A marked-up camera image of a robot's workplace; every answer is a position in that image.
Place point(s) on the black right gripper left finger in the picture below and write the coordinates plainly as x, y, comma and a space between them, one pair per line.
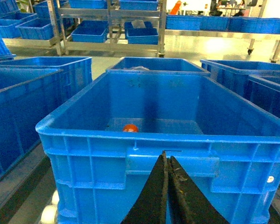
151, 205

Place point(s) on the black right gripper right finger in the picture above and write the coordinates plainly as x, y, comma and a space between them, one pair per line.
187, 204

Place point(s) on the orange round cap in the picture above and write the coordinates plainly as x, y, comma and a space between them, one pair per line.
130, 128

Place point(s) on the blue bin with red parts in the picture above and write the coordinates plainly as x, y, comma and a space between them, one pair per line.
264, 91

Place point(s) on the blue bin middle front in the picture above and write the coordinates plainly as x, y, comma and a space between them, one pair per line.
227, 145

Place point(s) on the blue bin right rear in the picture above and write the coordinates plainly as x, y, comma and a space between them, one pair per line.
233, 74

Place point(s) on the blue bin middle rear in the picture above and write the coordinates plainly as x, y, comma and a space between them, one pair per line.
154, 65

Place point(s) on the blue bin left front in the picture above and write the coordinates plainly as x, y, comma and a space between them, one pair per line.
26, 97

